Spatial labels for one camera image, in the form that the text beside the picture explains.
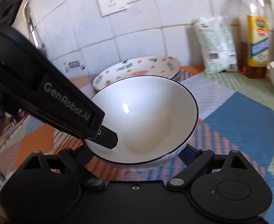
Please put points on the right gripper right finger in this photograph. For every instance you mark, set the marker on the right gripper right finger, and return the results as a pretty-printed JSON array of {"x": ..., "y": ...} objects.
[{"x": 198, "y": 163}]

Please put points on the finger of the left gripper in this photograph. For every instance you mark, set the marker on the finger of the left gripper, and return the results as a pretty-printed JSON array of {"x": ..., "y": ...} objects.
[{"x": 107, "y": 138}]

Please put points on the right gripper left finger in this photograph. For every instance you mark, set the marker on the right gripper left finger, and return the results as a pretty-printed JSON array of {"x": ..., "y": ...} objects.
[{"x": 73, "y": 165}]

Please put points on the pink bunny Lovely Bear plate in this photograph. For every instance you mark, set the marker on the pink bunny Lovely Bear plate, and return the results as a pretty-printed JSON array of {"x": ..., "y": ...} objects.
[{"x": 149, "y": 65}]

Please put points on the hanging metal ladle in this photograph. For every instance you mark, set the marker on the hanging metal ladle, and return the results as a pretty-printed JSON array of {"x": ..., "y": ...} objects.
[{"x": 32, "y": 28}]

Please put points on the patchwork checkered tablecloth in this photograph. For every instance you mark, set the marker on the patchwork checkered tablecloth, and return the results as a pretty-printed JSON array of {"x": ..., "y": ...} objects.
[{"x": 235, "y": 113}]

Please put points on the white salt bag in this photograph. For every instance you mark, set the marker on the white salt bag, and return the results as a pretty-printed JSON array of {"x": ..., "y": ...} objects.
[{"x": 217, "y": 45}]

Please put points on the cooking oil bottle yellow label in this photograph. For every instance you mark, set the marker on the cooking oil bottle yellow label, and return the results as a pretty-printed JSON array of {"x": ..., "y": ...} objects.
[{"x": 254, "y": 39}]

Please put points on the wall sticker label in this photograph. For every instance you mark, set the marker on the wall sticker label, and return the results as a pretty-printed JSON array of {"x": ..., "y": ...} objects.
[{"x": 73, "y": 66}]

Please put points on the white wall power socket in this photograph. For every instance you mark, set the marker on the white wall power socket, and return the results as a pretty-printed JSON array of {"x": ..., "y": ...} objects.
[{"x": 111, "y": 2}]

